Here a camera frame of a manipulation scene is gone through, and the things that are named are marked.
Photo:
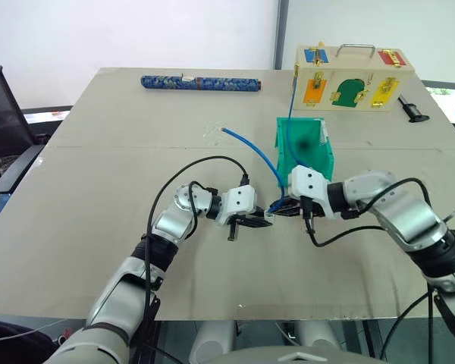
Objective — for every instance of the black hand tool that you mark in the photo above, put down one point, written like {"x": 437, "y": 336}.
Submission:
{"x": 413, "y": 112}

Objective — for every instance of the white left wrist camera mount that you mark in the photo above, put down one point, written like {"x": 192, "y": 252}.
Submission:
{"x": 240, "y": 199}

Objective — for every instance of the white rounded robot leg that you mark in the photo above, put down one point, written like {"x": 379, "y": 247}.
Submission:
{"x": 212, "y": 341}
{"x": 318, "y": 335}

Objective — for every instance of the grey window frame post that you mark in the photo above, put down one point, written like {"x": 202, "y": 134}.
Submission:
{"x": 281, "y": 34}

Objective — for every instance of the grey robot torso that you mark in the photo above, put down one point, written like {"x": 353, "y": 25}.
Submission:
{"x": 295, "y": 357}

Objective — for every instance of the blue patterned roll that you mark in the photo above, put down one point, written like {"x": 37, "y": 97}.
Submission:
{"x": 201, "y": 83}

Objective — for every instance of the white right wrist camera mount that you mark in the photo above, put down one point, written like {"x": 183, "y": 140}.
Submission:
{"x": 309, "y": 182}

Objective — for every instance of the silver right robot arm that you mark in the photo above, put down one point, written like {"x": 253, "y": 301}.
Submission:
{"x": 405, "y": 212}

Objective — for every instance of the clear tape patch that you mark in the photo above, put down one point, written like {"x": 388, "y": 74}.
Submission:
{"x": 214, "y": 133}

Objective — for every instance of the dark side desk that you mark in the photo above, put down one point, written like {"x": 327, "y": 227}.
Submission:
{"x": 45, "y": 113}

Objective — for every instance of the side desk with papers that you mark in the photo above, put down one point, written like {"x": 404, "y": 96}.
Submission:
{"x": 449, "y": 102}

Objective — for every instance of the green plastic bin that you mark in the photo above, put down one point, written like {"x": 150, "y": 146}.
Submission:
{"x": 314, "y": 167}

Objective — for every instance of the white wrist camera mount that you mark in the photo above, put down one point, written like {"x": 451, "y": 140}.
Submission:
{"x": 309, "y": 182}
{"x": 240, "y": 199}

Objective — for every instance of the black bag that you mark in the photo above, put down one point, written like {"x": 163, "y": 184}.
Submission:
{"x": 19, "y": 335}

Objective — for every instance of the white coupler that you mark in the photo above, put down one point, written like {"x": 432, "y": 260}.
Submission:
{"x": 269, "y": 217}

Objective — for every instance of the wooden lock box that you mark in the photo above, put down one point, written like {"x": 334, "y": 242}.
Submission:
{"x": 337, "y": 76}

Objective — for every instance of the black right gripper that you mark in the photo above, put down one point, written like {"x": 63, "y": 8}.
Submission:
{"x": 311, "y": 208}

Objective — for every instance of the black office chair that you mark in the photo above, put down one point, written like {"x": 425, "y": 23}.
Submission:
{"x": 0, "y": 113}

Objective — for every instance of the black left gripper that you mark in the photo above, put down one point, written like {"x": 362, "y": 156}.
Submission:
{"x": 233, "y": 229}

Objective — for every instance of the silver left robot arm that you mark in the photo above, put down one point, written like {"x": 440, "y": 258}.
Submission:
{"x": 125, "y": 288}

